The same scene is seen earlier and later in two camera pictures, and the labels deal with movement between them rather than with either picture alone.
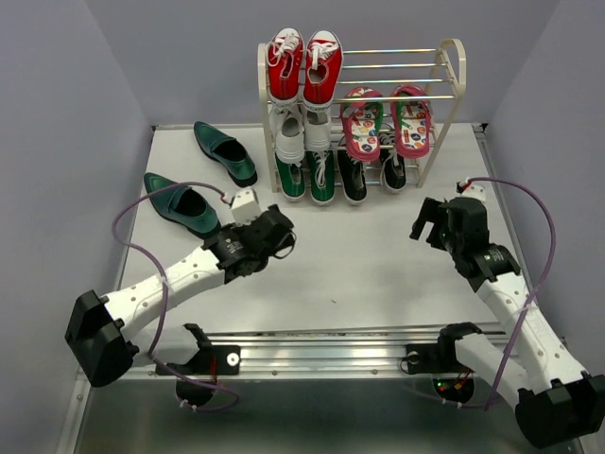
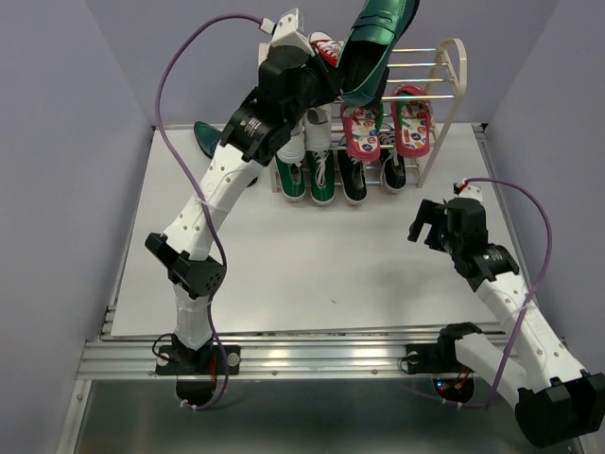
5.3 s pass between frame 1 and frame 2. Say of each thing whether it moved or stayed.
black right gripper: stayed
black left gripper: moved
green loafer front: moved
